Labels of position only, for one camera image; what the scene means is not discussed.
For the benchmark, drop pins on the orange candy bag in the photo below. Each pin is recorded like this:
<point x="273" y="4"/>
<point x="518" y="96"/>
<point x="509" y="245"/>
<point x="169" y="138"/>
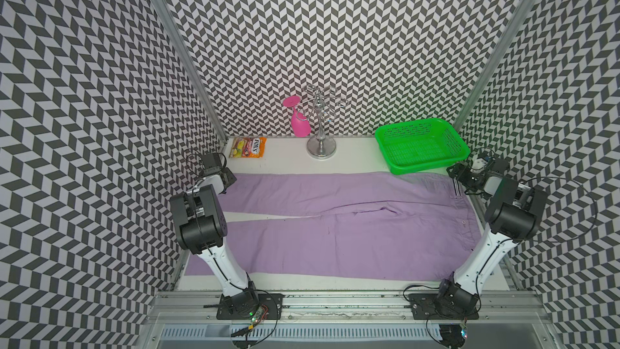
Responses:
<point x="248" y="147"/>

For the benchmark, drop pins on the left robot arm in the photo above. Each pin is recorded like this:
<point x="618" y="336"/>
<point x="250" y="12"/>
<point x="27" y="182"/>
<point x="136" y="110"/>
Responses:
<point x="201" y="228"/>

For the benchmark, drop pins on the purple long pants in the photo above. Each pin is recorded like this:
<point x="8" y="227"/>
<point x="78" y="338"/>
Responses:
<point x="374" y="226"/>

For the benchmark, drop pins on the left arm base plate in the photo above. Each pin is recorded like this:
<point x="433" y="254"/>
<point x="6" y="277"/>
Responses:
<point x="247" y="305"/>

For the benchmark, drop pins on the pink plastic goblet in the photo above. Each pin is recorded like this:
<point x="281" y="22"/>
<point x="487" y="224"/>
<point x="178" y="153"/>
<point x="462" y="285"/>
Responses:
<point x="299" y="122"/>

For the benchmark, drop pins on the green plastic basket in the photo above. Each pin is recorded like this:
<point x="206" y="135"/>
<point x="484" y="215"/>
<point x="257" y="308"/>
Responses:
<point x="420" y="145"/>

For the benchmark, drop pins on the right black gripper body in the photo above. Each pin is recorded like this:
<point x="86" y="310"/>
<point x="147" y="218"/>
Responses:
<point x="466" y="175"/>

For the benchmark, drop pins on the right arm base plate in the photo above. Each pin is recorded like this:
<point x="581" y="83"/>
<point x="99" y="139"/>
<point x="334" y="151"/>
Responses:
<point x="448" y="307"/>

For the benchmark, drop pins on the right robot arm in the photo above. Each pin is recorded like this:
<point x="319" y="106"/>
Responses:
<point x="513" y="215"/>

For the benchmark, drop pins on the aluminium front rail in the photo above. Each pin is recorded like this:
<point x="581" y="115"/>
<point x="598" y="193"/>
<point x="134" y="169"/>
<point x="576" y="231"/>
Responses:
<point x="385" y="306"/>

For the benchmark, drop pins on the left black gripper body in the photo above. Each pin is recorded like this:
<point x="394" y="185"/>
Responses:
<point x="230" y="177"/>

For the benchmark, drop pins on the chrome cup holder stand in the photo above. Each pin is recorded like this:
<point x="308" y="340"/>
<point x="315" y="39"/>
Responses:
<point x="321" y="145"/>

